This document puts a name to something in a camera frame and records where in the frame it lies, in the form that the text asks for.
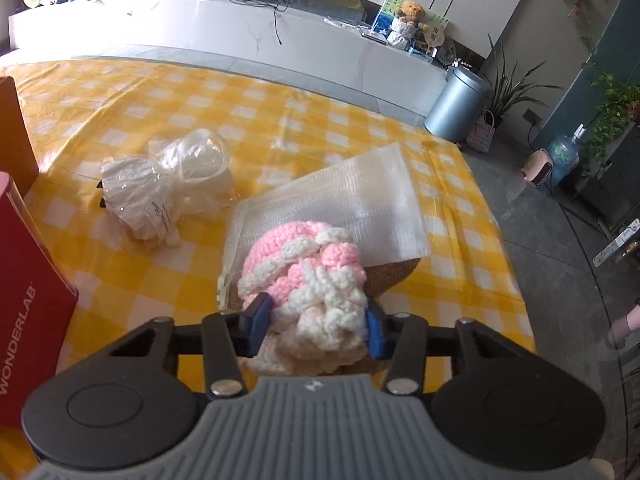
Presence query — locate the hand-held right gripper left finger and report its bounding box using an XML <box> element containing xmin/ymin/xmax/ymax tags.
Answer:
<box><xmin>102</xmin><ymin>294</ymin><xmax>273</xmax><ymax>399</ymax></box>

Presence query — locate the silver trash can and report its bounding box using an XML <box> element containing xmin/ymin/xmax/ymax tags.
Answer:
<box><xmin>424</xmin><ymin>65</ymin><xmax>493</xmax><ymax>143</ymax></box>

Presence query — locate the brown teddy bear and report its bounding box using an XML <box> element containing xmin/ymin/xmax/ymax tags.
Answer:
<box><xmin>390</xmin><ymin>0</ymin><xmax>431</xmax><ymax>51</ymax></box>

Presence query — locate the woven basket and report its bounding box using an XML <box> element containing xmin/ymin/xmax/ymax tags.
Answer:
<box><xmin>467</xmin><ymin>110</ymin><xmax>496</xmax><ymax>153</ymax></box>

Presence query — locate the yellow checkered tablecloth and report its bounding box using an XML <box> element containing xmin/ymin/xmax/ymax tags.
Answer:
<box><xmin>0</xmin><ymin>57</ymin><xmax>538</xmax><ymax>466</ymax></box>

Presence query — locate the blue water bottle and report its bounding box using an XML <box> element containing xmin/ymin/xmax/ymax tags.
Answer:
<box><xmin>547</xmin><ymin>124</ymin><xmax>586</xmax><ymax>186</ymax></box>

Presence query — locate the dark metal cabinet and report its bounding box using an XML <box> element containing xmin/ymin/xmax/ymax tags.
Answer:
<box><xmin>575</xmin><ymin>125</ymin><xmax>640</xmax><ymax>241</ymax></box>

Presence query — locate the long leaf potted plant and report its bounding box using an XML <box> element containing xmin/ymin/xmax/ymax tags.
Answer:
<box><xmin>480</xmin><ymin>35</ymin><xmax>562</xmax><ymax>126</ymax></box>

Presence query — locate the painted picture board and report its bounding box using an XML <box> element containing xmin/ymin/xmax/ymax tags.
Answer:
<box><xmin>372</xmin><ymin>0</ymin><xmax>451</xmax><ymax>56</ymax></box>

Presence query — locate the pink white crochet hat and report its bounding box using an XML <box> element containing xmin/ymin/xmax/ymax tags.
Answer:
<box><xmin>237</xmin><ymin>220</ymin><xmax>368</xmax><ymax>376</ymax></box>

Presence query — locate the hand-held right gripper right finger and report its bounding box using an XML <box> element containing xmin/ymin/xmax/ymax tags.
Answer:
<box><xmin>366</xmin><ymin>302</ymin><xmax>528</xmax><ymax>397</ymax></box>

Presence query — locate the white bubble wrap bag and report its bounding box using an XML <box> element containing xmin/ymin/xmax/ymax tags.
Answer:
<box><xmin>217</xmin><ymin>142</ymin><xmax>431</xmax><ymax>311</ymax></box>

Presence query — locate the long white box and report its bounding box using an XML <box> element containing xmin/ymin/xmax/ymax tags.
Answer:
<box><xmin>592</xmin><ymin>217</ymin><xmax>640</xmax><ymax>267</ymax></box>

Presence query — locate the black cable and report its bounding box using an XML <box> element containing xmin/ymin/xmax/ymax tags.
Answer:
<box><xmin>225</xmin><ymin>0</ymin><xmax>297</xmax><ymax>47</ymax></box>

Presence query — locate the white plastic wrapped bundle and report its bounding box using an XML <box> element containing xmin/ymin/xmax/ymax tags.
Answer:
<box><xmin>97</xmin><ymin>127</ymin><xmax>238</xmax><ymax>251</ymax></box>

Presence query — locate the white marble tv cabinet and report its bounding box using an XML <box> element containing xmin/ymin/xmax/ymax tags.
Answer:
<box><xmin>7</xmin><ymin>0</ymin><xmax>448</xmax><ymax>131</ymax></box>

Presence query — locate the round cork coaster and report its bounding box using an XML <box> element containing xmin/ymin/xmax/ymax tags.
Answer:
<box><xmin>225</xmin><ymin>255</ymin><xmax>418</xmax><ymax>311</ymax></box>

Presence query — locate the green trailing plant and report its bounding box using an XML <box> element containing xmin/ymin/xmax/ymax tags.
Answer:
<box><xmin>582</xmin><ymin>72</ymin><xmax>640</xmax><ymax>176</ymax></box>

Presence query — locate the orange cardboard box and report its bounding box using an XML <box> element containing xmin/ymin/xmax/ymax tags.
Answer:
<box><xmin>0</xmin><ymin>76</ymin><xmax>40</xmax><ymax>201</ymax></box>

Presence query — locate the red square box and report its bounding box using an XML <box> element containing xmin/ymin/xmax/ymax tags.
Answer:
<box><xmin>0</xmin><ymin>170</ymin><xmax>80</xmax><ymax>433</ymax></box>

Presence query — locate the pink space heater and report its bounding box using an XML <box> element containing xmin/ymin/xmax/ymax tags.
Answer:
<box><xmin>522</xmin><ymin>147</ymin><xmax>556</xmax><ymax>187</ymax></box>

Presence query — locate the pink pot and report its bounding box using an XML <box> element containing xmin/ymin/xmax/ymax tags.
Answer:
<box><xmin>607</xmin><ymin>305</ymin><xmax>640</xmax><ymax>351</ymax></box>

